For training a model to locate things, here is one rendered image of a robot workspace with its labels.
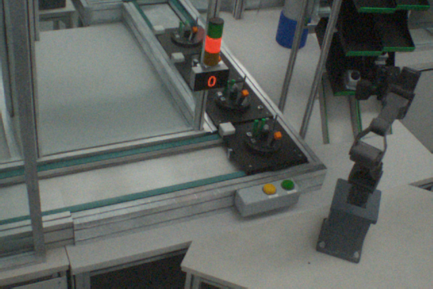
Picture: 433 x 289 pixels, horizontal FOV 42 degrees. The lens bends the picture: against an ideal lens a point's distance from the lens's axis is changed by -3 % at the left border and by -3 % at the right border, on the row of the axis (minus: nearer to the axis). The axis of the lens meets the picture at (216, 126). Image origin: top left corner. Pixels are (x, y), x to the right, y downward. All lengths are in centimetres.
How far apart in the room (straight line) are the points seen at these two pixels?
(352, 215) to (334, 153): 56
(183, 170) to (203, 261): 35
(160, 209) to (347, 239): 59
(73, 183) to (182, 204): 37
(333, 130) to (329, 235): 44
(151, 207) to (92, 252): 23
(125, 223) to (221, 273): 33
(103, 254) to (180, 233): 25
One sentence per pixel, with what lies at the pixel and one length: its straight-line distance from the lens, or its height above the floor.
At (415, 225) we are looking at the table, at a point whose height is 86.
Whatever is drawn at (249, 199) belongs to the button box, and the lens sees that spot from 188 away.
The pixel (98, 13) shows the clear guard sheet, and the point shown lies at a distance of 173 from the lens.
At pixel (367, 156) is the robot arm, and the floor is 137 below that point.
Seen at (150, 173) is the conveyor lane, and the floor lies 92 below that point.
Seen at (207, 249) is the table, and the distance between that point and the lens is 185.
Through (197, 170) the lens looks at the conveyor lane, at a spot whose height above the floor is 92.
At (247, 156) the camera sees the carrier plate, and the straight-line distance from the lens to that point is 202.
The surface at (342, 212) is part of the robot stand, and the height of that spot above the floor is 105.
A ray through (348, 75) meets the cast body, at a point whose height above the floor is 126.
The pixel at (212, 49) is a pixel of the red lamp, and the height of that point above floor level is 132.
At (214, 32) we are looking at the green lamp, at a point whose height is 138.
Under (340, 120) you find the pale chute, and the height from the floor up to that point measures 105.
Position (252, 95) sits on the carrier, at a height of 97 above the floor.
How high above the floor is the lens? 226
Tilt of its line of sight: 37 degrees down
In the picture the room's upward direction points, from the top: 9 degrees clockwise
